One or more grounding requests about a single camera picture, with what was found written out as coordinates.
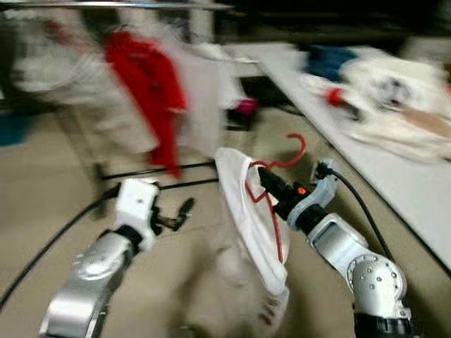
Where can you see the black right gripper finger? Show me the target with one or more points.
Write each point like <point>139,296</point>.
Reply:
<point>275,177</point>
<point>269,185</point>

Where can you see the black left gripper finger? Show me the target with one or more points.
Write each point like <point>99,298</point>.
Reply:
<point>175,224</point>
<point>186,208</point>

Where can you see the red plastic hanger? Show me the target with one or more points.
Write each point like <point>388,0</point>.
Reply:
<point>303,148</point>

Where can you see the white frayed pants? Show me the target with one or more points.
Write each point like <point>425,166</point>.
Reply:
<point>77,77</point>

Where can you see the pink object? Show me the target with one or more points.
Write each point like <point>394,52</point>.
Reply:
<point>246,107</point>

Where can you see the small red cuff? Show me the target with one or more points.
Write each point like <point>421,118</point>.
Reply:
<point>335,96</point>

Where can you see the white crumpled garment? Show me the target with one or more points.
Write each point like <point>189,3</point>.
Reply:
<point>394,144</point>

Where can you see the blue jeans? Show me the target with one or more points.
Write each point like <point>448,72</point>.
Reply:
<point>331,63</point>

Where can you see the red shirt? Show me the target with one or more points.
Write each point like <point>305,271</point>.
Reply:
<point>148,84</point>

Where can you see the beige garment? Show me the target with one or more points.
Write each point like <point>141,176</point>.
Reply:
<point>430,123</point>

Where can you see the white printed t-shirt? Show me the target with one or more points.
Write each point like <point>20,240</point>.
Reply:
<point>416,77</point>

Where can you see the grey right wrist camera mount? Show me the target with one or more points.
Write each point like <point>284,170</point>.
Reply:
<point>320,193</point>

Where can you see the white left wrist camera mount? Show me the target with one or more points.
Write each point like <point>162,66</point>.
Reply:
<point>135,204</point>

